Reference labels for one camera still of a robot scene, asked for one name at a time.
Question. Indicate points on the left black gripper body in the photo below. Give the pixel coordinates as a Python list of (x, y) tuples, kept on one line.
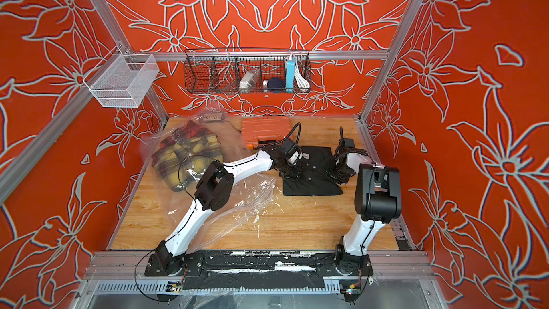
[(290, 171)]

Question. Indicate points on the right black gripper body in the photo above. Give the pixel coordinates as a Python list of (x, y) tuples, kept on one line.
[(338, 173)]

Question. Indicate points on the red black plaid shirt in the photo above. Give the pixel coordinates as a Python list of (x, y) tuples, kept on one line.
[(186, 132)]

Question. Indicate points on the yellow black plaid shirt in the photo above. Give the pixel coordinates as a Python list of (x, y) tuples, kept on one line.
[(184, 161)]

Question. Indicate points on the clear plastic vacuum bag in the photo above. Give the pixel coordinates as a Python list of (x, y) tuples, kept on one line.
[(168, 207)]

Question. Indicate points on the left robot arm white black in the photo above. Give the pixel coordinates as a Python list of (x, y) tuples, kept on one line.
[(213, 192)]

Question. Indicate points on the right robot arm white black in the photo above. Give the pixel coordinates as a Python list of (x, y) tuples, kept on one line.
[(377, 201)]

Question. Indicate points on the orange plastic tool case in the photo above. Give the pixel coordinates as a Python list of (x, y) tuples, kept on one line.
[(257, 131)]

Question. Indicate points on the dark blue round object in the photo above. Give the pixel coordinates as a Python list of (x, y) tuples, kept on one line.
[(276, 85)]

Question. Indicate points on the grey white packet in basket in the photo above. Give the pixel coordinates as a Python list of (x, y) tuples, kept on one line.
[(249, 81)]

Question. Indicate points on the small black device with buttons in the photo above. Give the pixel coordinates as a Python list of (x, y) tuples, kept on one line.
[(213, 117)]

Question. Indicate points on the light blue box in basket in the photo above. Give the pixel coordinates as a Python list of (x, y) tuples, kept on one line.
[(290, 74)]

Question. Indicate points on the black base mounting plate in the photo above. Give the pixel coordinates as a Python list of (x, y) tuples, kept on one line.
[(263, 269)]

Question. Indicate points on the black wire wall basket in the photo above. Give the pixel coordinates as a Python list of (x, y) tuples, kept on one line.
[(210, 71)]

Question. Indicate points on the white slotted cable duct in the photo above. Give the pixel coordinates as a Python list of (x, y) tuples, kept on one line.
[(172, 288)]

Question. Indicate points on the clear acrylic wall bin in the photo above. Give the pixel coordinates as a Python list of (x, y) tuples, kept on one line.
[(123, 80)]

